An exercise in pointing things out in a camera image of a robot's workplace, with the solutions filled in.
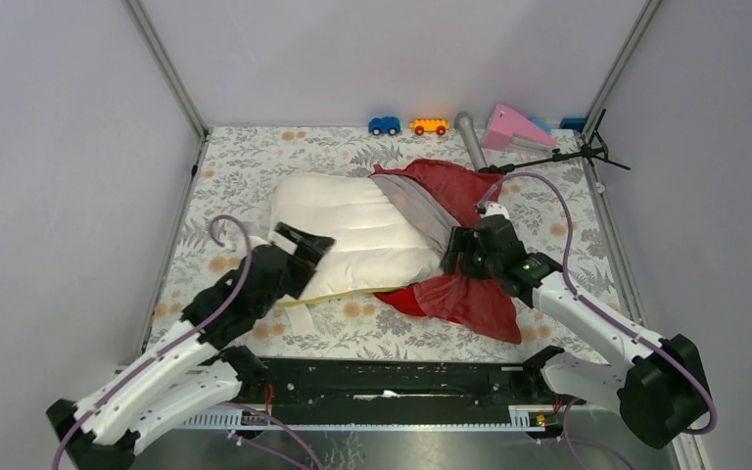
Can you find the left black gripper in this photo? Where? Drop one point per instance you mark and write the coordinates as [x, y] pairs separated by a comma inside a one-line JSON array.
[[305, 265]]

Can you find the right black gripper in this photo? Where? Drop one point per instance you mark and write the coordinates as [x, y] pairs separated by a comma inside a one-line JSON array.
[[458, 242]]

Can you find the red printed pillowcase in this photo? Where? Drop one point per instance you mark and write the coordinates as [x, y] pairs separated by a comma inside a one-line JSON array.
[[436, 196]]

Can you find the white pillow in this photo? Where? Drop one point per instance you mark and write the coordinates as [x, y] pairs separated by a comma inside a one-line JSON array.
[[390, 232]]

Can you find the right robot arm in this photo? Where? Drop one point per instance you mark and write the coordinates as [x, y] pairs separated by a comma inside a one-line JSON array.
[[658, 386]]

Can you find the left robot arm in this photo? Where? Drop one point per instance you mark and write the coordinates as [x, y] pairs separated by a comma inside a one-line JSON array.
[[194, 365]]

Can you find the orange toy car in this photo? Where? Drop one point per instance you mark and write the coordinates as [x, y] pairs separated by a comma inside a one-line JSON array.
[[424, 126]]

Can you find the grey microphone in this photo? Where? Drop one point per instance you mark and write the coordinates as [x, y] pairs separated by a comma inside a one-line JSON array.
[[464, 125]]

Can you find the pink wedge block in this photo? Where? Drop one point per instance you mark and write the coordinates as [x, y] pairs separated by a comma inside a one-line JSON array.
[[508, 128]]

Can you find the blue toy car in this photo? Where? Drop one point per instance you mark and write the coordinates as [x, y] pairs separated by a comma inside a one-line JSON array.
[[384, 126]]

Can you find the light blue block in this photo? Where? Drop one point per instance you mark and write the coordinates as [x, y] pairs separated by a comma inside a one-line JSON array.
[[544, 126]]

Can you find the black tripod stand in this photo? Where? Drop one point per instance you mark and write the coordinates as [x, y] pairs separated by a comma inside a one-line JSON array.
[[593, 148]]

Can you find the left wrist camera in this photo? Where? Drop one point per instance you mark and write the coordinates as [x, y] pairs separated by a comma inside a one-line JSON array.
[[257, 241]]

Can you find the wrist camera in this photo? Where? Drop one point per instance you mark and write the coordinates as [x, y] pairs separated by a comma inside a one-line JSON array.
[[257, 241], [494, 209]]

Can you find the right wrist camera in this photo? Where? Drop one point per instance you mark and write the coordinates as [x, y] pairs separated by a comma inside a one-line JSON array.
[[494, 209]]

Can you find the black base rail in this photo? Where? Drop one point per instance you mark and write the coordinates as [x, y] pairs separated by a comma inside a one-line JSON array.
[[318, 394]]

